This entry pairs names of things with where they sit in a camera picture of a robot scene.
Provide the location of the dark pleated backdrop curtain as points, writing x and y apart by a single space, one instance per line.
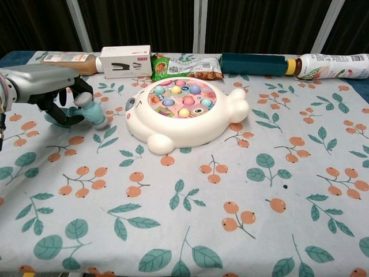
138 23

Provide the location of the white whack-a-mole toy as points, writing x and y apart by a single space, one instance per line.
184 128

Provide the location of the left silver and black robot hand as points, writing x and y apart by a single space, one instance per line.
40 83

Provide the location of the brown drink bottle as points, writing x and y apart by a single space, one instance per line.
88 65

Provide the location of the dark teal long box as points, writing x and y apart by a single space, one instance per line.
250 67

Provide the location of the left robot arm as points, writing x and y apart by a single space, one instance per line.
5 89

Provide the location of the white-label bottle with yellow cap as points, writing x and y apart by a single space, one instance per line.
328 65

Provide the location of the light blue toy hammer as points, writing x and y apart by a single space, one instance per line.
93 112

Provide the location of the green snack bag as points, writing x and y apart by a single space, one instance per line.
173 67

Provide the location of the silver metal partition post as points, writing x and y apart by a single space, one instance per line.
327 26
79 26
200 26

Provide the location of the white stapler box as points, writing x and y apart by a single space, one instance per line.
124 62

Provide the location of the floral orange berry tablecloth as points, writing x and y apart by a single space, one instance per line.
184 207

